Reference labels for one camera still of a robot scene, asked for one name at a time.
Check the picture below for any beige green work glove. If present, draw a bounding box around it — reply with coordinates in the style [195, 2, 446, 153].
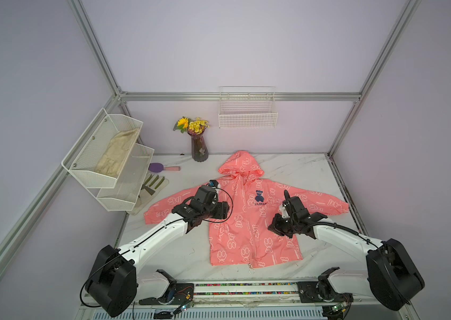
[127, 173, 169, 215]

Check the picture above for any pink hooded jacket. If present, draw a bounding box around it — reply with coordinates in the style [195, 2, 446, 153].
[143, 150, 350, 269]

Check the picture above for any beige cloth in bin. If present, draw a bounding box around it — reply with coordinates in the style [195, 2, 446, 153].
[95, 128, 140, 178]

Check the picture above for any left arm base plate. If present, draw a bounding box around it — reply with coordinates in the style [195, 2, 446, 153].
[137, 283, 195, 306]

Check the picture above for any purple pink hairbrush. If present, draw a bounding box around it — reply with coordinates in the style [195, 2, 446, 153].
[148, 163, 181, 173]

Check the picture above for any white mesh upper shelf bin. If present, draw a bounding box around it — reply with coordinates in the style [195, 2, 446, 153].
[61, 109, 143, 189]

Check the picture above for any white mesh shelf bin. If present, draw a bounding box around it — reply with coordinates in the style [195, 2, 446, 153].
[61, 109, 143, 189]
[95, 143, 154, 211]

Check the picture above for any dark glass vase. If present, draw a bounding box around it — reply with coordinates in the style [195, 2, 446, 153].
[190, 134, 209, 162]

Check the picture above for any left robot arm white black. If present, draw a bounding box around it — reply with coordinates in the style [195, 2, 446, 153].
[79, 180, 234, 317]

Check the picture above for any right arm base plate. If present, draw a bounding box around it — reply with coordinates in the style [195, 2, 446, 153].
[297, 281, 353, 303]

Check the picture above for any aluminium rail front frame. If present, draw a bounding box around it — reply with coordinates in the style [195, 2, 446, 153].
[120, 278, 381, 312]

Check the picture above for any yellow flower bouquet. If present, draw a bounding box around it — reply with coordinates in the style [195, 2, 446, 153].
[173, 117, 210, 135]

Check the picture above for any white mesh lower shelf bin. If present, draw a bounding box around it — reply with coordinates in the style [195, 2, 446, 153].
[95, 143, 154, 211]

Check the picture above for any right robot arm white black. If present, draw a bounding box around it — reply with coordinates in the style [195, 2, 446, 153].
[268, 191, 425, 311]

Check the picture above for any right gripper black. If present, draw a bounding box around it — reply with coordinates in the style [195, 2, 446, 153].
[267, 213, 297, 237]

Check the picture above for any white wire wall basket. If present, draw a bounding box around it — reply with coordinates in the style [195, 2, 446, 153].
[218, 86, 278, 129]

